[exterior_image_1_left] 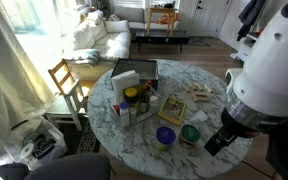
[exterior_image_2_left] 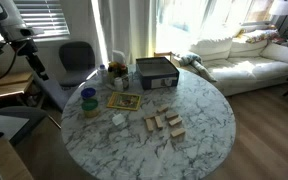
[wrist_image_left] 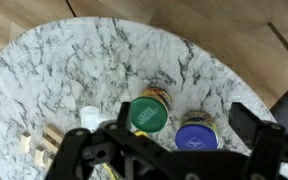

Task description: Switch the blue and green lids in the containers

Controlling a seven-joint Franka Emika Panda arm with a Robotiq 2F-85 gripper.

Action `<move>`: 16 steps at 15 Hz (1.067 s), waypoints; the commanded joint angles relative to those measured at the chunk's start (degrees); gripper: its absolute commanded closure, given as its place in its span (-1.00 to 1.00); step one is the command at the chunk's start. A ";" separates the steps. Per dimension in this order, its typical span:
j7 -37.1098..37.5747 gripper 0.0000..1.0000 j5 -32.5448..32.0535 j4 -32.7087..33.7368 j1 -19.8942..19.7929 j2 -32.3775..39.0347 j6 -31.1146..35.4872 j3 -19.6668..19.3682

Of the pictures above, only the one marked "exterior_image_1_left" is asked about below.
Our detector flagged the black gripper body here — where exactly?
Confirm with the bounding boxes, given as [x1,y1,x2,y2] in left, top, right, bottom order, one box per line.
[203,126,239,157]

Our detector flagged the green bowl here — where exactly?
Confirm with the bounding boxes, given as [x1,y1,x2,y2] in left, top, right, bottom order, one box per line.
[180,124,202,144]

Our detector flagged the purple bowl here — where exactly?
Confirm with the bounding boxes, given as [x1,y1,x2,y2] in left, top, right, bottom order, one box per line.
[155,126,177,145]

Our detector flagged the orange label food can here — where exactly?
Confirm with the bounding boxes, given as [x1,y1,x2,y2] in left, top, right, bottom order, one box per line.
[178,133,200,150]

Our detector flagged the green food can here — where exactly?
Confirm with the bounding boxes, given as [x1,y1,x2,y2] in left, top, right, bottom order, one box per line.
[155,138,176,151]

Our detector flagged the yellow card box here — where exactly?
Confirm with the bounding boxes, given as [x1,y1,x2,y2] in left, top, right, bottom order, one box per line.
[157,95,188,126]

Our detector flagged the clear plastic organizer bin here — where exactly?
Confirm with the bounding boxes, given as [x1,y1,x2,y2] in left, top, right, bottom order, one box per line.
[106,83,163,127]

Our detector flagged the white container in organizer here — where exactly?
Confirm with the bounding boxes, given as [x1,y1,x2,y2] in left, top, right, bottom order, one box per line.
[149,95,160,113]

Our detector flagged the dark sauce bottle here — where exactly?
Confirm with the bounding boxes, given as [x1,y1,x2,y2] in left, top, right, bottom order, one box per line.
[138,85,151,114]

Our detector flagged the small glass shaker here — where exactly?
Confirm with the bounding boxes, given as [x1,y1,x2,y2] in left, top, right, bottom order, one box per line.
[129,107,138,125]

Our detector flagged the white bottle blue cap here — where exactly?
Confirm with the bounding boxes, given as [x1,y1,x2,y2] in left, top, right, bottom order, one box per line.
[119,101,131,128]

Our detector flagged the yellow lid jar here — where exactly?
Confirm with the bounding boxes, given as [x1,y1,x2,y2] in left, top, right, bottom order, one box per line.
[124,87,139,104]

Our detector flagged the white low cabinet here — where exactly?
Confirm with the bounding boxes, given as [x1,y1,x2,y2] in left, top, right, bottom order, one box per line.
[230,31,262,63]

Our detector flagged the small red cap bottle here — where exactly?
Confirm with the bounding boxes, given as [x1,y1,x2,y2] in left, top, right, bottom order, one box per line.
[112,104,121,116]

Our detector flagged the dark open cardboard box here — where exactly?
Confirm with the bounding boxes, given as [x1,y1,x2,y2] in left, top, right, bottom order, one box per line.
[110,58,159,90]

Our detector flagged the white paper napkin pack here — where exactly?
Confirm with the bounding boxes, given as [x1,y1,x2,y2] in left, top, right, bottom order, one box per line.
[111,69,141,105]

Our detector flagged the dark coffee table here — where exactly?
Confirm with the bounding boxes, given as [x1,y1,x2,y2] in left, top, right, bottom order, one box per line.
[135,29,190,54]

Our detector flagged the white interior door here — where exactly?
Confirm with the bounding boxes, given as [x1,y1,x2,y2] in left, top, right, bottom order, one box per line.
[178,0,232,38]

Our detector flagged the dark hanging jacket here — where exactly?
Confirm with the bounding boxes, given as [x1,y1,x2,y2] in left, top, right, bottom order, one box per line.
[236,0,267,43]

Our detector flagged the yellow wooden side table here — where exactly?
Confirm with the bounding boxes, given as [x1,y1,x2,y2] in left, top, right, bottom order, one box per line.
[146,6,179,37]

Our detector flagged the gray upholstered chair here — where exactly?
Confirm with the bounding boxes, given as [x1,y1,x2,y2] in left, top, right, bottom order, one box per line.
[23,153,112,180]

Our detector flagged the white sofa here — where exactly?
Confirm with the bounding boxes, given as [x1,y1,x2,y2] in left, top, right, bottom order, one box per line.
[62,9,132,81]

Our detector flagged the wooden chair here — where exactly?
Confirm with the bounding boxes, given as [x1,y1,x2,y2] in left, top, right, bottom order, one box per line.
[47,59,89,133]

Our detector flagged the striped throw blanket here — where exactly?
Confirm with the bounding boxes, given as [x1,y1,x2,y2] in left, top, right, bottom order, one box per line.
[63,48,100,67]

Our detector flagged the clear storage bin with clutter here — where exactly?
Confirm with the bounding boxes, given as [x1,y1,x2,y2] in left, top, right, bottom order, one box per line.
[3,118,68,172]

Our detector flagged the sheer white curtain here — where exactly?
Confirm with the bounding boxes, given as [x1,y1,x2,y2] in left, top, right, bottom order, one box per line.
[0,0,57,164]

